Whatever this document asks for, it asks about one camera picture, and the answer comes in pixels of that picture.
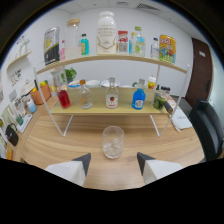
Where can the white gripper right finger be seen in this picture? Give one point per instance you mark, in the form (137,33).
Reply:
(158,169)

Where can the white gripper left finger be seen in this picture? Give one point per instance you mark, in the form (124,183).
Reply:
(68,170)

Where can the clear glass tumbler with ice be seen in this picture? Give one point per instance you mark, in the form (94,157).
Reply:
(113,143)

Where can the black office chair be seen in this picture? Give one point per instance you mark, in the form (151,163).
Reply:
(208,128)

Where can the white kitchen scale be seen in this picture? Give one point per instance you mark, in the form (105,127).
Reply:
(24,122)

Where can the black kettle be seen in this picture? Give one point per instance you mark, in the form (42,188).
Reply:
(12,135)

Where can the two-tier wooden shelf rack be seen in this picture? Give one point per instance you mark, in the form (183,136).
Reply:
(100,107)

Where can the red liquid glass bottle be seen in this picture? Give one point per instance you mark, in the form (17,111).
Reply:
(64,99)

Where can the blue liquid glass bottle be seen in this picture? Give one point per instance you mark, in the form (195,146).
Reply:
(138,99)

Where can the small blue and white bottle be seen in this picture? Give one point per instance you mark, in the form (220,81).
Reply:
(31,106)

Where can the clear bottle with orange cap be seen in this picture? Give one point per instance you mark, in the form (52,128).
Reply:
(85,98)

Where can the small spice jar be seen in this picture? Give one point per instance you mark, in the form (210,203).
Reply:
(163,92)
(168,92)

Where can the orange basket with fruit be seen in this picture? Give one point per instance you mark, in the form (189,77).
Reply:
(41,95)

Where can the dark sauce bottle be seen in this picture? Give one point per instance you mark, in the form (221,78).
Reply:
(157,89)

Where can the white bowl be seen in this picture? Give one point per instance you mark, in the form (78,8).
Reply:
(106,83)
(93,83)

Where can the white kitchen appliance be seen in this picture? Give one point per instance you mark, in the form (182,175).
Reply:
(27,89)

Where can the white packet with green print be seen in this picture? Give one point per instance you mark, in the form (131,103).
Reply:
(59,75)

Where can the green potted plant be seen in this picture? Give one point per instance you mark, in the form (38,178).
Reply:
(70,73)

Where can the brown wooden door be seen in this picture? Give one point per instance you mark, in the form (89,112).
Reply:
(201,73)

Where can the small pink bottle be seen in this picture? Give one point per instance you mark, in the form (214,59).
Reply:
(62,51)

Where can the small clear bottle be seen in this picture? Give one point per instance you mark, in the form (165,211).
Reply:
(154,50)

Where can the yellow printed tin can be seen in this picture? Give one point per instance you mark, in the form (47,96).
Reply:
(167,49)

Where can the teal green glass bottle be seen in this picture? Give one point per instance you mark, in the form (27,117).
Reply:
(84,46)

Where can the clear bottle with green cap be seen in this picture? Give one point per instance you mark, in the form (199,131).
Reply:
(138,43)

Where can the glass jar with wooden lid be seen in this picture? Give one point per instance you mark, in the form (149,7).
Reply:
(72,41)

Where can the white vase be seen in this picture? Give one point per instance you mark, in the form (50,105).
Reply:
(24,45)

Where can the large white plastic bottle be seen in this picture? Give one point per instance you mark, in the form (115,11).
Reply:
(106,35)

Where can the slatted ceiling air vent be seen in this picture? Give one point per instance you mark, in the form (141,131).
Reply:
(146,6)

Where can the square ceiling diffuser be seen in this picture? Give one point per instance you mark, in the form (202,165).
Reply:
(122,3)

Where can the wall photo card cluster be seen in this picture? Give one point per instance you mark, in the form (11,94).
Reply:
(15,78)

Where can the wooden wall shelf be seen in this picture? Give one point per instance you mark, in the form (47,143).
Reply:
(20,59)

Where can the grey printed wall sheet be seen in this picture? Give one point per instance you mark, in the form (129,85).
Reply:
(122,48)

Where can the red wall poster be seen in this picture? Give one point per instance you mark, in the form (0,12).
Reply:
(122,36)

